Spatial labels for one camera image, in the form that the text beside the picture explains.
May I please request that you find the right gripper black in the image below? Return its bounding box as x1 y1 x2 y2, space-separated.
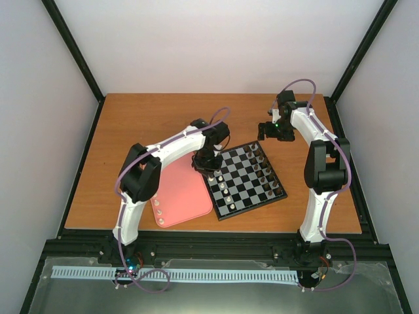
257 119 294 142

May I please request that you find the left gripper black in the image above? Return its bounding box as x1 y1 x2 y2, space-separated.
192 148 224 178

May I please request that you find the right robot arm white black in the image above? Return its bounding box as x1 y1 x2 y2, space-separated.
258 90 352 244

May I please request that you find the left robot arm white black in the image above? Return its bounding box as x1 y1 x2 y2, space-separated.
113 118 230 264

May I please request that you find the pink plastic tray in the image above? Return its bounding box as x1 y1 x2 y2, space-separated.
151 152 213 228

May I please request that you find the black white chessboard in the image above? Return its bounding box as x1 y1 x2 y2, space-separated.
204 141 287 220

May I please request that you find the black aluminium base frame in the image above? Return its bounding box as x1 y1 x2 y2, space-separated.
20 229 412 313

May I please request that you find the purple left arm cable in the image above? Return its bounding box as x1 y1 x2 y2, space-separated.
114 107 230 292

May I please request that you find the right black frame post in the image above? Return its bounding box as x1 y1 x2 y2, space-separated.
330 0 398 105

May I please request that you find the black frame post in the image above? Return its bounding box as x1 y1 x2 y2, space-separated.
41 0 105 105
330 0 398 105

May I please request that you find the light blue slotted cable duct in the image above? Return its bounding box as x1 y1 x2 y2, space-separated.
50 266 299 285

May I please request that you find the left black frame post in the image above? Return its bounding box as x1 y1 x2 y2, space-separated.
41 0 105 105

